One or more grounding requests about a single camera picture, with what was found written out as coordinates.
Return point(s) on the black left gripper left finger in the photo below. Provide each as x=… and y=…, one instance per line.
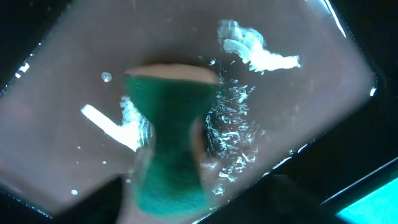
x=100, y=207

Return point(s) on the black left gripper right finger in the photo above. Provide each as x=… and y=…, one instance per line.
x=274, y=199

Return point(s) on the pink and green sponge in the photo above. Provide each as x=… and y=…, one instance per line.
x=175, y=99

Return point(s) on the blue plastic tray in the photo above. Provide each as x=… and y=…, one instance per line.
x=378, y=207

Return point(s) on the black square water tray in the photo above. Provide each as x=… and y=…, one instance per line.
x=119, y=111

